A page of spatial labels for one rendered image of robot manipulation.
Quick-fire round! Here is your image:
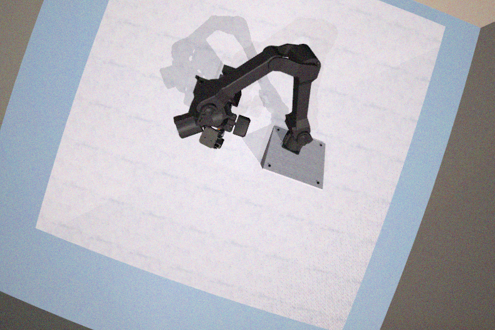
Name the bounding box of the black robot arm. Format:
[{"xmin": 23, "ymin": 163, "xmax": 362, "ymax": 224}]
[{"xmin": 174, "ymin": 44, "xmax": 321, "ymax": 155}]

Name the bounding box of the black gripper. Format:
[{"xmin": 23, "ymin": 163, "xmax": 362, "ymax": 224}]
[{"xmin": 188, "ymin": 102, "xmax": 251, "ymax": 137}]

